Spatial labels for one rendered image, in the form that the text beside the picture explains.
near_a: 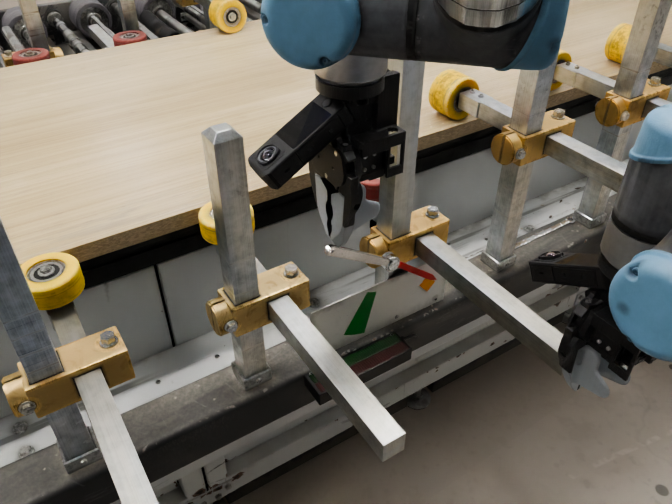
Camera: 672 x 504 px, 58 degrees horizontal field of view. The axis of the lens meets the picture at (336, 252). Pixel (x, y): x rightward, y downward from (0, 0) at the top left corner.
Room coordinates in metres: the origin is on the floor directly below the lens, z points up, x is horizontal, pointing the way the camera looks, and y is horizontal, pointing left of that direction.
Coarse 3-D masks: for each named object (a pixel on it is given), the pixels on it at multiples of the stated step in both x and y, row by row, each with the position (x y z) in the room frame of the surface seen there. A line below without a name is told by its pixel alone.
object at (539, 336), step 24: (432, 240) 0.73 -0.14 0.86; (432, 264) 0.70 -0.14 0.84; (456, 264) 0.67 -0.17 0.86; (456, 288) 0.65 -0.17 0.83; (480, 288) 0.62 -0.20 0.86; (504, 312) 0.58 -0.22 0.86; (528, 312) 0.57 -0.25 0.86; (528, 336) 0.54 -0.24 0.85; (552, 336) 0.53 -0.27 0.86; (552, 360) 0.51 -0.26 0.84
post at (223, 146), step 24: (216, 144) 0.58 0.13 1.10; (240, 144) 0.60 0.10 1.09; (216, 168) 0.58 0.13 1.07; (240, 168) 0.60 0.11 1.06; (216, 192) 0.59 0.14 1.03; (240, 192) 0.59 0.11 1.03; (216, 216) 0.60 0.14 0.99; (240, 216) 0.59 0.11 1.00; (240, 240) 0.59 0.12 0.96; (240, 264) 0.59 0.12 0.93; (240, 288) 0.59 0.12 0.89; (240, 336) 0.58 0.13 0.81; (240, 360) 0.59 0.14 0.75; (264, 360) 0.60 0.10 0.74
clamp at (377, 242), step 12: (420, 216) 0.77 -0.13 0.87; (444, 216) 0.78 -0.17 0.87; (372, 228) 0.74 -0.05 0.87; (420, 228) 0.74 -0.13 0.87; (432, 228) 0.75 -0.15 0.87; (444, 228) 0.76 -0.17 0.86; (360, 240) 0.74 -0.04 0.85; (372, 240) 0.71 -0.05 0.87; (384, 240) 0.72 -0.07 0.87; (396, 240) 0.71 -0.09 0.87; (408, 240) 0.72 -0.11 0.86; (444, 240) 0.76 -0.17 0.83; (372, 252) 0.71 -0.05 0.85; (384, 252) 0.70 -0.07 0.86; (396, 252) 0.71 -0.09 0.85; (408, 252) 0.72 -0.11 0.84; (372, 264) 0.70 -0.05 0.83
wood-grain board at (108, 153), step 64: (576, 0) 1.82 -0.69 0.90; (64, 64) 1.33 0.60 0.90; (128, 64) 1.33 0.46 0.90; (192, 64) 1.33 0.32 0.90; (256, 64) 1.33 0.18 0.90; (448, 64) 1.33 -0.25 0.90; (0, 128) 1.01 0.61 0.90; (64, 128) 1.01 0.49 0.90; (128, 128) 1.01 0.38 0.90; (192, 128) 1.01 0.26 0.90; (256, 128) 1.01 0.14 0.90; (448, 128) 1.02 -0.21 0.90; (0, 192) 0.80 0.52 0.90; (64, 192) 0.80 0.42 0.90; (128, 192) 0.80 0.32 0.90; (192, 192) 0.80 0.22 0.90; (256, 192) 0.81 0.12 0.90
